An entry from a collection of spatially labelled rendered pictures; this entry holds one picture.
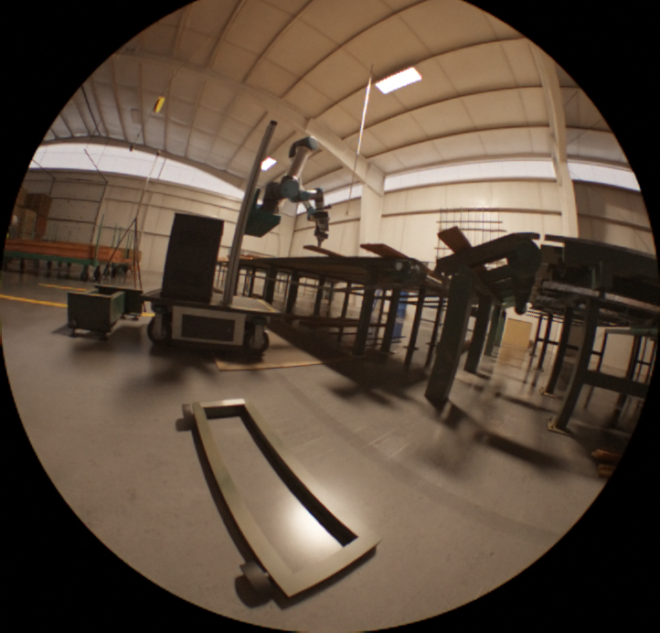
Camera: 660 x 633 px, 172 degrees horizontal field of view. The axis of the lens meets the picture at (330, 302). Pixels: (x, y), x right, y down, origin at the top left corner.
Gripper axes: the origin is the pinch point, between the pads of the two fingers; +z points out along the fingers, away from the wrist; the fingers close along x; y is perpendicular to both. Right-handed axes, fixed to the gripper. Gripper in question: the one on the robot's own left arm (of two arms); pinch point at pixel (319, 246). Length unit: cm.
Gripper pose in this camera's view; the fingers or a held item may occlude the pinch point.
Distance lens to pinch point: 199.9
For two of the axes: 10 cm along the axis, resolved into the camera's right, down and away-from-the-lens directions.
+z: -1.7, 9.8, 0.6
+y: 6.4, 1.6, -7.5
